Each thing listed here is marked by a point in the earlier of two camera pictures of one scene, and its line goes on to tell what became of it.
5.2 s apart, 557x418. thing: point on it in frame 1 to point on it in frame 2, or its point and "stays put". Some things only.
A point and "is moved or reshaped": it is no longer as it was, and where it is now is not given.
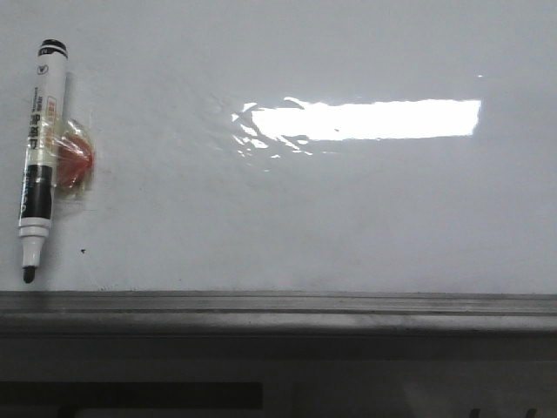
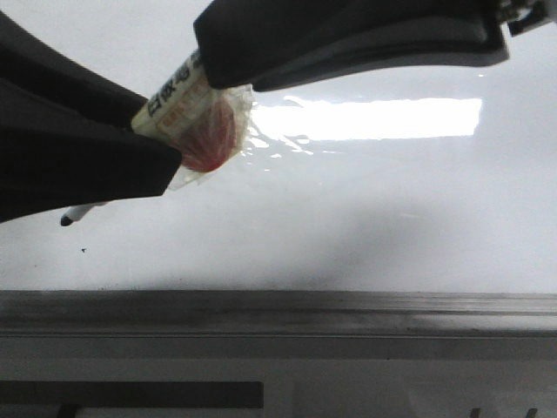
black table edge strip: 130,395 stays put
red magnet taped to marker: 75,158 is moved or reshaped
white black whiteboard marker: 42,154 is moved or reshaped
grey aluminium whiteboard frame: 277,326 stays put
